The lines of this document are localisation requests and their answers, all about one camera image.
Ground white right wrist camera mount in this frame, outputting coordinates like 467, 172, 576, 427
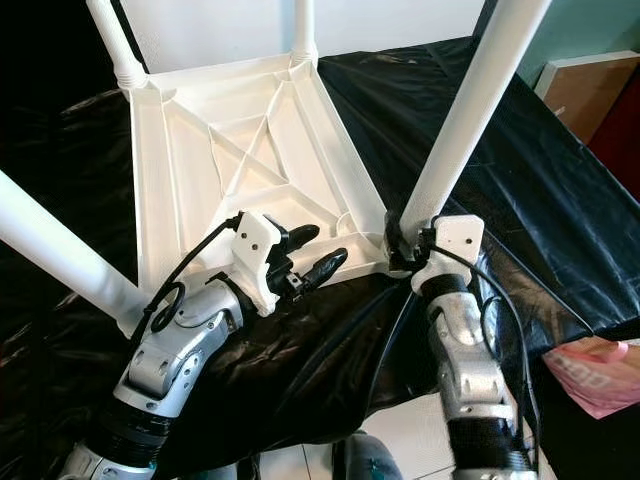
410, 215, 486, 294

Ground grey robot leg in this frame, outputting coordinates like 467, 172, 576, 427
335, 430, 406, 480

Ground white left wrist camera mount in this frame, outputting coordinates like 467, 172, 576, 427
230, 210, 286, 316

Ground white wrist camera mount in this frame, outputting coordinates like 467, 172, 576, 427
410, 215, 486, 294
230, 210, 286, 316

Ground pink plastic bag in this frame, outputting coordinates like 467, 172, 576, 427
545, 335, 640, 421

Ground white plastic table top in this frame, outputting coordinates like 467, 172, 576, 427
125, 50, 406, 336

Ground white plastic table leg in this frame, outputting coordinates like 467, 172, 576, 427
85, 0, 151, 91
0, 170, 151, 336
398, 0, 553, 251
290, 0, 318, 66

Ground brown wooden cabinet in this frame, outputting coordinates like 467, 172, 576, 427
535, 50, 640, 141

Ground dark grey wall post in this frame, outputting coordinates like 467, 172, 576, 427
472, 0, 503, 41

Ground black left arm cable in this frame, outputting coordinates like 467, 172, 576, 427
135, 212, 246, 351

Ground black plastic table cover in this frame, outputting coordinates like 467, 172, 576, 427
0, 35, 640, 480

